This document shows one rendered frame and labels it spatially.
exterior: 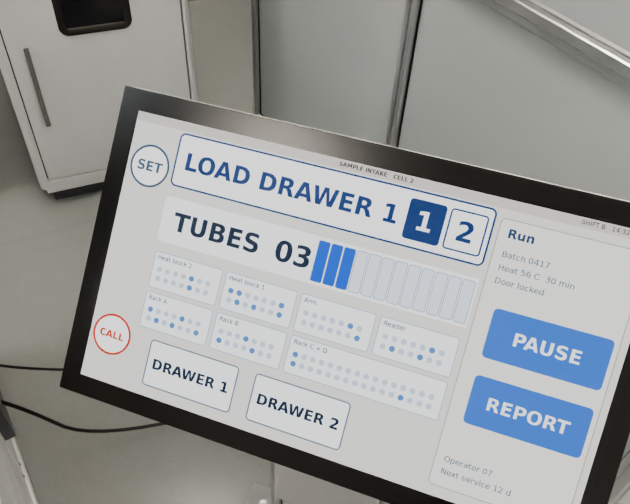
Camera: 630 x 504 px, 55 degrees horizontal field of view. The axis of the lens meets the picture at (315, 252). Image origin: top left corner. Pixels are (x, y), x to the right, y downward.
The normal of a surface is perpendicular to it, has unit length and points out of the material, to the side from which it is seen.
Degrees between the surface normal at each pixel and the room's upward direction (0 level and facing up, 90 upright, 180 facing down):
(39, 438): 0
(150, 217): 50
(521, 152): 90
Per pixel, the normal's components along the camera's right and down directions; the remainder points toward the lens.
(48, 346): 0.04, -0.72
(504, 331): -0.22, 0.04
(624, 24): -0.89, 0.29
